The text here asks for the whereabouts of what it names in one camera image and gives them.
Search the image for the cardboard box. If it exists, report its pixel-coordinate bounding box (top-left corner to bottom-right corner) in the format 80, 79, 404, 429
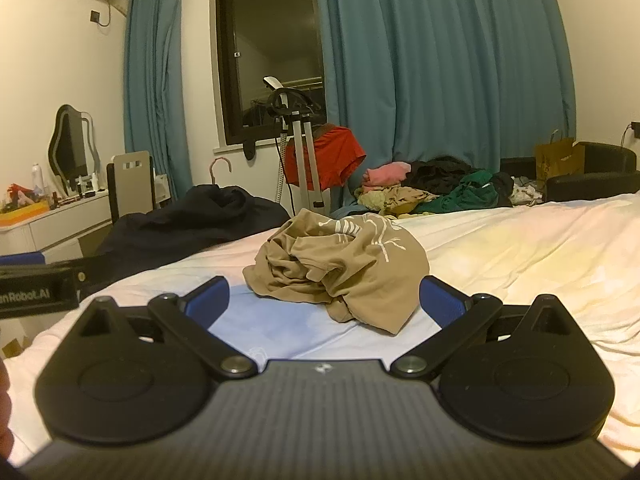
0, 337, 26, 361

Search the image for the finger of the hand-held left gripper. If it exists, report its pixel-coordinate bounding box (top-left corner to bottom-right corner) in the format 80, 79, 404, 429
0, 252, 108, 281

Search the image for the pink hanger hook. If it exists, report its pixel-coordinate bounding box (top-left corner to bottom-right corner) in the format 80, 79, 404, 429
207, 156, 232, 183

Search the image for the black sofa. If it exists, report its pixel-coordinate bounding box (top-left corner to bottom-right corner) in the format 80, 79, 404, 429
500, 141, 640, 203

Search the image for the white patterned cloth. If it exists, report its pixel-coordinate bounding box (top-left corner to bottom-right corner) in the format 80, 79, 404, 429
512, 177, 546, 206

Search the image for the tan t-shirt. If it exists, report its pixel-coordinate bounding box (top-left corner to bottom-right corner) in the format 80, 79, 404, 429
243, 208, 431, 336

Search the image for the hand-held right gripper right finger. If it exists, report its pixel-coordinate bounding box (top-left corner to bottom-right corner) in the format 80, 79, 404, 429
389, 275, 576, 380

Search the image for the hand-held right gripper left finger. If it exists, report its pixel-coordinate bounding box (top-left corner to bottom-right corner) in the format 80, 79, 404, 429
80, 276, 259, 380

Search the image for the group of cosmetic bottles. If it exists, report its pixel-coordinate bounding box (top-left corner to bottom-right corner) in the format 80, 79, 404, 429
50, 172, 108, 206

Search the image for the narrow teal curtain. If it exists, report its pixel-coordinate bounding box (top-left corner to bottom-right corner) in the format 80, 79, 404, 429
123, 0, 193, 201

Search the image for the white bed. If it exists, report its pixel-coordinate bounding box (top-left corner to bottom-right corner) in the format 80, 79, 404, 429
0, 192, 640, 466

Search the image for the orange tray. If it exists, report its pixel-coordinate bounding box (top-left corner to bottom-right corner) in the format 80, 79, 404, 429
0, 202, 51, 226

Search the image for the pink garment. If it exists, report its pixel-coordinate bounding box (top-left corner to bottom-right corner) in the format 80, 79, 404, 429
362, 161, 412, 188

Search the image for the dark navy cloth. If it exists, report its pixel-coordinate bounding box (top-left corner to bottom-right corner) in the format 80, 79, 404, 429
95, 184, 291, 293

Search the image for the wavy framed vanity mirror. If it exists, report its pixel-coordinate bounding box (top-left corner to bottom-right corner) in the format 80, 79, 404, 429
47, 104, 101, 192

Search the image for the yellow garment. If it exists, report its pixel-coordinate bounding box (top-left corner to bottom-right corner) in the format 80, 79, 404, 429
355, 187, 396, 211

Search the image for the garment steamer stand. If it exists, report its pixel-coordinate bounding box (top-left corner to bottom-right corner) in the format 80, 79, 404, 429
263, 76, 331, 216

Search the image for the black and white chair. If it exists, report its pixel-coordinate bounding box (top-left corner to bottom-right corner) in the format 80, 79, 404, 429
106, 150, 157, 223

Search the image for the red garment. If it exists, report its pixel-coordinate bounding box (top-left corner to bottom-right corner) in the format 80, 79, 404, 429
284, 124, 367, 190

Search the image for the wide teal curtain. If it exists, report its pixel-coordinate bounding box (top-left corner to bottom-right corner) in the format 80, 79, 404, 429
310, 0, 576, 211

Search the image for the wall socket with cable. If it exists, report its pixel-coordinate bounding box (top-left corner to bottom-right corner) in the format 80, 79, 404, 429
90, 0, 113, 27

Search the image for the white dresser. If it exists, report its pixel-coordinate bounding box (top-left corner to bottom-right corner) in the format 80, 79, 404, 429
0, 187, 113, 266

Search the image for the person's left forearm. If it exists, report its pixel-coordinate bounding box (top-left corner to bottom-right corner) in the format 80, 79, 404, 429
0, 360, 13, 461

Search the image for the brown paper bag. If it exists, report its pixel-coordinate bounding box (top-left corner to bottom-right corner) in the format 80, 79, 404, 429
535, 130, 586, 183

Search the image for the beige garment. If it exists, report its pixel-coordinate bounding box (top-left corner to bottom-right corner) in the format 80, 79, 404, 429
380, 185, 441, 208

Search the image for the green garment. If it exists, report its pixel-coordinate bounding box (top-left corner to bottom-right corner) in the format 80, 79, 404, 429
415, 170, 501, 213

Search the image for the dark framed window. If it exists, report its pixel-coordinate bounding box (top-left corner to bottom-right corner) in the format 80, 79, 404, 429
215, 0, 328, 148

